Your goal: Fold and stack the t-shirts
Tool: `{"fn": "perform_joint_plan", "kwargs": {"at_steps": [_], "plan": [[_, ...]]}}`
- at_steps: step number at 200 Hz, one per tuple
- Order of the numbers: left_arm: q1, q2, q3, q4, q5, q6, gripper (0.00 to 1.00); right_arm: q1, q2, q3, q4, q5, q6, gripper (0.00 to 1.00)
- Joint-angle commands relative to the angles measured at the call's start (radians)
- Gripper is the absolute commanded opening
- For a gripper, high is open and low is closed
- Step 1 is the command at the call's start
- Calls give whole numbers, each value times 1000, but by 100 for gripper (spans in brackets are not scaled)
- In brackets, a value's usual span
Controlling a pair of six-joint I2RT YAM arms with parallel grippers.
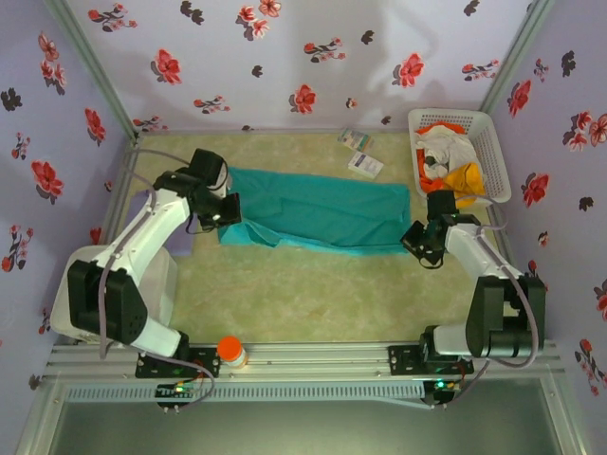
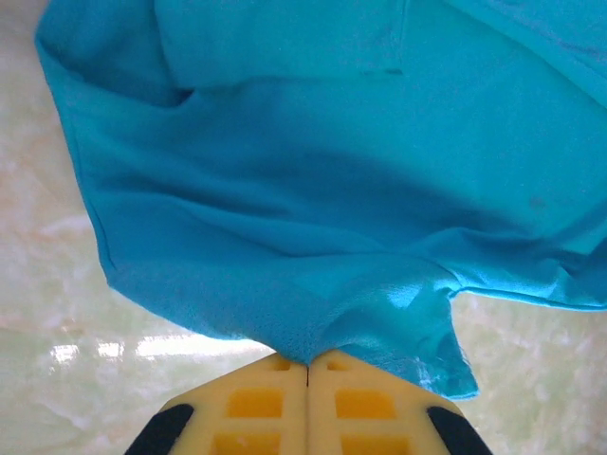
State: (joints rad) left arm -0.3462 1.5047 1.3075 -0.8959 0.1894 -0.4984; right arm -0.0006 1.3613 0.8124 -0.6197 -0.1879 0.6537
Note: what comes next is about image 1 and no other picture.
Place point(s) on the aluminium side rail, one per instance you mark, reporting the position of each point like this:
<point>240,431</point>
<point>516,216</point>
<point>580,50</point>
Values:
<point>121,189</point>

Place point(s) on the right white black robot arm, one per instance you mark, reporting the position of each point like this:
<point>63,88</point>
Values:
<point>493,303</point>

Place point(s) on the aluminium corner post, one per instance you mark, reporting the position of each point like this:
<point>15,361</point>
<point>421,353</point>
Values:
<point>517,57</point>
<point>90,66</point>

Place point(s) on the white grey t-shirt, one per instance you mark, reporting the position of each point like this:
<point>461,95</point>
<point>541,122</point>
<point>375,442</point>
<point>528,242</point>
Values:
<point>450,147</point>

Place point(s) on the aluminium mounting rail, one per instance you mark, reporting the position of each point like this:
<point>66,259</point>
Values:
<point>308,358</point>

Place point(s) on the jar with orange lid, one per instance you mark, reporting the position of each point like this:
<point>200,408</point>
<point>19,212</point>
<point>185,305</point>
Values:
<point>230,350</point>

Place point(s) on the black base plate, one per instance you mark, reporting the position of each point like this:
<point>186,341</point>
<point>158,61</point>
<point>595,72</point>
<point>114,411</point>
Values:
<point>403,360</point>
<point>208,362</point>

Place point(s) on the folded lavender t-shirt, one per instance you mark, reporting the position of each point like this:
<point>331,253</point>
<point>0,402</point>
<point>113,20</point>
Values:
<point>184,244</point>

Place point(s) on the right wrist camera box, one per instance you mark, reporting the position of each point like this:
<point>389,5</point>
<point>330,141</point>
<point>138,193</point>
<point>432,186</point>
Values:
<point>442,204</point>

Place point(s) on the teal t-shirt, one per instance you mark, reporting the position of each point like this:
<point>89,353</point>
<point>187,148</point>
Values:
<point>322,208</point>

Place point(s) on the red-orange t-shirt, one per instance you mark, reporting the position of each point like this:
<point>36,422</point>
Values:
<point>434,128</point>

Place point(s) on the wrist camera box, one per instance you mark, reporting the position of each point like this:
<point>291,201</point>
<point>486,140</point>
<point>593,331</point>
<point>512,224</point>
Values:
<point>207,166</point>
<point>442,204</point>

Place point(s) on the white purple paper packet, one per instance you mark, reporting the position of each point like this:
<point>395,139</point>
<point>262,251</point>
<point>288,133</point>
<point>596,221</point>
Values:
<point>365,166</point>

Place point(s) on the green white paper packet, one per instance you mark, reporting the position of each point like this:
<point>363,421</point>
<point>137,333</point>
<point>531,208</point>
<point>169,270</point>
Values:
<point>355,139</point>

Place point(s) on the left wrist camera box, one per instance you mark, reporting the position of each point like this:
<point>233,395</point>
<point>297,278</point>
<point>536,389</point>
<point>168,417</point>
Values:
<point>207,166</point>

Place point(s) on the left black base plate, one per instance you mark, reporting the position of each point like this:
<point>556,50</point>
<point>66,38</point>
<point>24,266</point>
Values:
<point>208,362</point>

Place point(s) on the white plastic laundry basket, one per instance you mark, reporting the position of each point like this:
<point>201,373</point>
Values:
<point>495,156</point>

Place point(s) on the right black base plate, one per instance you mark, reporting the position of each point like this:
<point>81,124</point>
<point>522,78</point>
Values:
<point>403,360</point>

